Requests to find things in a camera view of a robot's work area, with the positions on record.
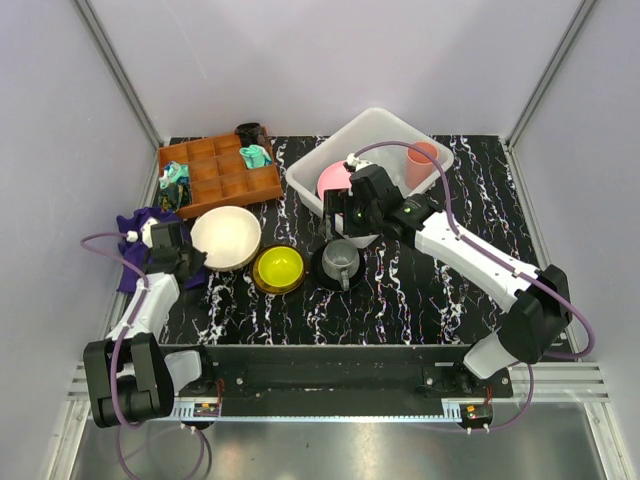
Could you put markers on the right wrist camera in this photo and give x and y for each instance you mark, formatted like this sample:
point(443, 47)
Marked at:
point(353, 164)

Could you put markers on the amber transparent plate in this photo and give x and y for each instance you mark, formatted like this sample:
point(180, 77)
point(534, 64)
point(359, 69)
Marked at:
point(273, 290)

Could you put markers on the pink plastic cup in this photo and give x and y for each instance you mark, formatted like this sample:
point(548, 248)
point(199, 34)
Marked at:
point(419, 164)

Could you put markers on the translucent white plastic bin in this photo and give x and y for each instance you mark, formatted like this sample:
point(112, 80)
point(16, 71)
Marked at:
point(382, 138)

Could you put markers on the dark brown cup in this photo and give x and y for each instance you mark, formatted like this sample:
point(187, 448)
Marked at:
point(252, 133)

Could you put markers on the cream white bowl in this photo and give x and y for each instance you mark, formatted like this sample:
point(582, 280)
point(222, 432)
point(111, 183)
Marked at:
point(229, 236)

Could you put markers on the dark green patterned cloth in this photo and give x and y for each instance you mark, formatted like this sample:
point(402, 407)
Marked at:
point(174, 197)

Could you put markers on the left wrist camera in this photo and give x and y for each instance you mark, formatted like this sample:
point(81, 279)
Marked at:
point(144, 234)

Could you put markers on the mint green rolled cloth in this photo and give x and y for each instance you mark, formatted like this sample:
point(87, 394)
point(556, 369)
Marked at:
point(255, 156)

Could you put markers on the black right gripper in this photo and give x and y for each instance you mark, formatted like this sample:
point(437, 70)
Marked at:
point(340, 201)

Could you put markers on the orange wooden divided tray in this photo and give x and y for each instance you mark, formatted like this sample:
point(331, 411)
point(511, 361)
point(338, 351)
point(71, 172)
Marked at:
point(218, 175)

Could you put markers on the grey ceramic mug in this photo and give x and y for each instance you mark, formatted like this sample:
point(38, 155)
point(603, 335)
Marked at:
point(340, 262)

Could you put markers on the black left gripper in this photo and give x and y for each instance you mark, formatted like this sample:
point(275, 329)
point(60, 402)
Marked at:
point(198, 257)

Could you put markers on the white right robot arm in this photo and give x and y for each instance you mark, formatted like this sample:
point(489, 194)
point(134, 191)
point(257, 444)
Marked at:
point(533, 300)

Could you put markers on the teal white patterned cloth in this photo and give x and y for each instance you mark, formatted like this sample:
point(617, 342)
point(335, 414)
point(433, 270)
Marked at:
point(174, 174)

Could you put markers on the yellow plastic bowl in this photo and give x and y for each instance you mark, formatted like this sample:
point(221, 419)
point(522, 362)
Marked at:
point(280, 266)

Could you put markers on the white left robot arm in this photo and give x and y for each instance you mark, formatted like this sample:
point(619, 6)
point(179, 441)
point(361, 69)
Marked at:
point(129, 379)

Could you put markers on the black saucer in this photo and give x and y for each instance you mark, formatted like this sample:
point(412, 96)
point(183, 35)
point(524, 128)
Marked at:
point(324, 281)

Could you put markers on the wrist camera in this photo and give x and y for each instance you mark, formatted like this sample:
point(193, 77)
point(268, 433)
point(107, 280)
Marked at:
point(353, 164)
point(144, 234)

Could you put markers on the pink plastic plate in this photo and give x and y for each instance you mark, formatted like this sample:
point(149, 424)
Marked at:
point(334, 177)

